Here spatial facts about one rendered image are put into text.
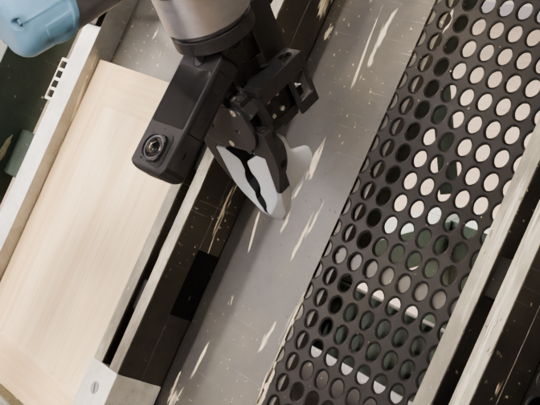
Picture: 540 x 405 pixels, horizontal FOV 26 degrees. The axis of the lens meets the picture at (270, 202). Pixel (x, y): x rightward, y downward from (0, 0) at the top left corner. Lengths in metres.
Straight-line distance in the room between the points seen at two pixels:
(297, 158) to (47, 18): 0.29
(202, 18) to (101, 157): 0.79
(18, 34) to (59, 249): 0.87
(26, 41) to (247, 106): 0.21
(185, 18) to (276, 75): 0.10
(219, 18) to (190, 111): 0.08
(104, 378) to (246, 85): 0.56
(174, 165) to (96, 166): 0.76
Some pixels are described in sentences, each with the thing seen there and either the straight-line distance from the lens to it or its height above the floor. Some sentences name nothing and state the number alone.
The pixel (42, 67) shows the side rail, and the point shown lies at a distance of 2.03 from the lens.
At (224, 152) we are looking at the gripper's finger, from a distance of 1.04.
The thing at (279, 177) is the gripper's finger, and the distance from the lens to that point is 1.01.
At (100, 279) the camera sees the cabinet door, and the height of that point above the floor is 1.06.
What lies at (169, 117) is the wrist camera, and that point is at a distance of 0.97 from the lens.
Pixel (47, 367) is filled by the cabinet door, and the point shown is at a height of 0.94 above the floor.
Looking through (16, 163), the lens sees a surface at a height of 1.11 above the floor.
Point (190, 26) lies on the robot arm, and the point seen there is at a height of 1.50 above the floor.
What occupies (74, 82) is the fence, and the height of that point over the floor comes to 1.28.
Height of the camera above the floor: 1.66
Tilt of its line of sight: 18 degrees down
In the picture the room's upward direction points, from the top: straight up
